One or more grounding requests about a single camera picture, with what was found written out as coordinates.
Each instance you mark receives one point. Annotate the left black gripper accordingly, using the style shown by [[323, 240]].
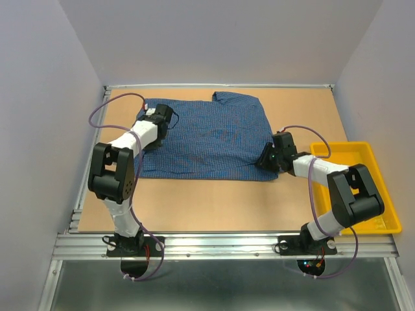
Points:
[[154, 145]]

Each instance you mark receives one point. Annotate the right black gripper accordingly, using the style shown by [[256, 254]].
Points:
[[263, 161]]

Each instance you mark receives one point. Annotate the blue plaid long sleeve shirt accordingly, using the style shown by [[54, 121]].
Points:
[[217, 139]]

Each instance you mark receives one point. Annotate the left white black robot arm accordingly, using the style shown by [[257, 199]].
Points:
[[113, 177]]

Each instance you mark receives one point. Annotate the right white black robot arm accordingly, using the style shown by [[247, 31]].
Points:
[[353, 195]]

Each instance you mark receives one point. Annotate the yellow plastic tray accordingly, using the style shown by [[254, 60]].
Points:
[[352, 153]]

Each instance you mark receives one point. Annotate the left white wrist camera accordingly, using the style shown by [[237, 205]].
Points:
[[148, 111]]

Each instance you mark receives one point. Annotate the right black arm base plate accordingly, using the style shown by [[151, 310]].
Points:
[[293, 245]]

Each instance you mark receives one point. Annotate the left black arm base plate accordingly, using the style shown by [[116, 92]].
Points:
[[152, 246]]

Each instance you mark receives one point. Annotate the aluminium front rail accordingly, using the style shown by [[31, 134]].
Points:
[[211, 246]]

